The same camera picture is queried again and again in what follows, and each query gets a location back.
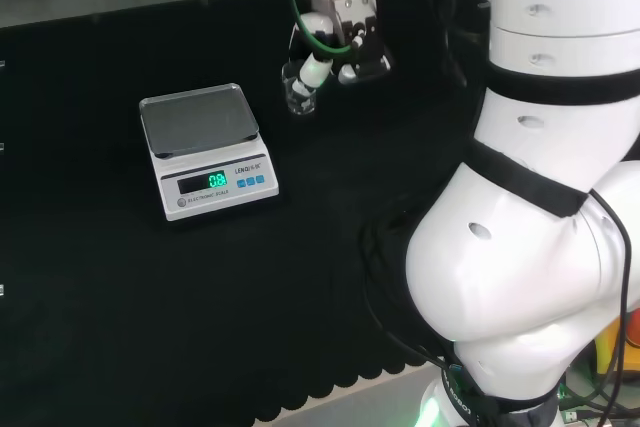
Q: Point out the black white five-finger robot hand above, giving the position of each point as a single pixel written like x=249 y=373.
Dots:
x=362 y=37

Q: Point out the white electronic balance steel pan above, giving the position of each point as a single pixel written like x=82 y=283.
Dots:
x=215 y=197

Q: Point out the black bench cloth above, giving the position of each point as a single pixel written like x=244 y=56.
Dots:
x=150 y=297

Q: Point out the small clear glass beaker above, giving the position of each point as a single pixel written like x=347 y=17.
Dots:
x=302 y=104

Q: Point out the yellow stop button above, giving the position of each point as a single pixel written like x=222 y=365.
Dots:
x=607 y=347

